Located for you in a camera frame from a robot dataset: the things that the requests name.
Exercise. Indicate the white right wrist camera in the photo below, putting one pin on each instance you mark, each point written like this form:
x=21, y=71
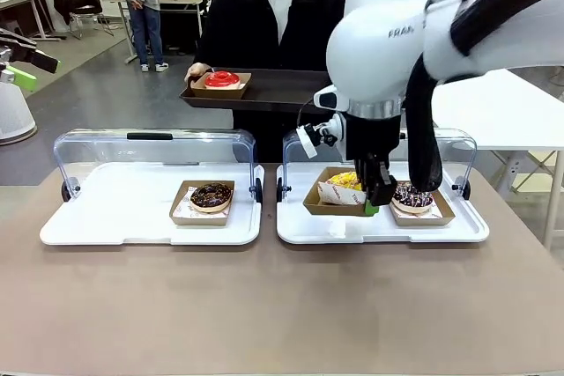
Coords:
x=306, y=142

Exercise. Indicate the yellow glazed donut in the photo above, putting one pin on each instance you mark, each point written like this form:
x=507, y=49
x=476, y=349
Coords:
x=341, y=180

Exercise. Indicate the chair with black jacket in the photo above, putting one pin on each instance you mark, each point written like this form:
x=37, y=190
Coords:
x=79, y=2

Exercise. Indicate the clear display lid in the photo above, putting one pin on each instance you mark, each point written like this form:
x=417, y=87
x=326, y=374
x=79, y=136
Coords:
x=176, y=147
x=458, y=156

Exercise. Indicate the white side table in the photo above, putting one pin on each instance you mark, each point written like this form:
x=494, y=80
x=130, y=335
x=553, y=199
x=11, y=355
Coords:
x=498, y=116

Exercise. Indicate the printed white paper liner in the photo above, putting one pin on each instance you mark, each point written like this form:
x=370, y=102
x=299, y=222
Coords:
x=180, y=211
x=436, y=214
x=339, y=195

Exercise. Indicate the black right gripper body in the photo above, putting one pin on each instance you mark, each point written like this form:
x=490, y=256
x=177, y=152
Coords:
x=372, y=138

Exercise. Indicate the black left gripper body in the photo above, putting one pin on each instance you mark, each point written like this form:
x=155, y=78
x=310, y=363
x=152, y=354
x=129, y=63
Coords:
x=15, y=48

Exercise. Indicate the red glazed donut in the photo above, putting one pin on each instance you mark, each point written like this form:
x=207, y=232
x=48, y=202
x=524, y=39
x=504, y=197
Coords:
x=216, y=81

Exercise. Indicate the white display tray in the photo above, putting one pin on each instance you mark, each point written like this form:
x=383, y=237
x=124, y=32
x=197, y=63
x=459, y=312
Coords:
x=132, y=217
x=379, y=233

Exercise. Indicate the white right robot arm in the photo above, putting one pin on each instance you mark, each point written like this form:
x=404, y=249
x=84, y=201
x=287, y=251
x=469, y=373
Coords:
x=379, y=54

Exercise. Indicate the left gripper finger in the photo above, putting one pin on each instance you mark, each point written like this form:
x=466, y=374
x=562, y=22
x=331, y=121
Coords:
x=22, y=78
x=44, y=62

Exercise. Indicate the purple drizzled donut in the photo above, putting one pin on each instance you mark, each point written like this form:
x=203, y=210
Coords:
x=410, y=204

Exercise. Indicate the chocolate sprinkled donut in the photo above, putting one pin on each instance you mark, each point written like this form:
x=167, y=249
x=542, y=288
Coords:
x=200, y=202

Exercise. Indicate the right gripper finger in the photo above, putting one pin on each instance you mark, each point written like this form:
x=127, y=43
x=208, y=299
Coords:
x=361, y=173
x=381, y=189

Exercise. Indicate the person torso in black jacket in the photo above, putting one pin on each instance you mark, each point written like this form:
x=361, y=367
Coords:
x=247, y=32

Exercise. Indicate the brown cardboard donut box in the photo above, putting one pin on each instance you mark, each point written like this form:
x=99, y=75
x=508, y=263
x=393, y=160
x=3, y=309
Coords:
x=220, y=93
x=445, y=217
x=176, y=221
x=330, y=209

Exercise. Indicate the white round floor appliance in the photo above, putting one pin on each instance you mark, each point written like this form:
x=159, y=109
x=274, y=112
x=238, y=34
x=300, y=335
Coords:
x=13, y=116

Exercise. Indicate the person right hand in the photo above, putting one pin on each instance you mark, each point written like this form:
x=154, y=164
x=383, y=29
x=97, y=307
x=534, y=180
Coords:
x=196, y=71

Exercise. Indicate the black serving tray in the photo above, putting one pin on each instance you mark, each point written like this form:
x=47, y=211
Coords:
x=273, y=94

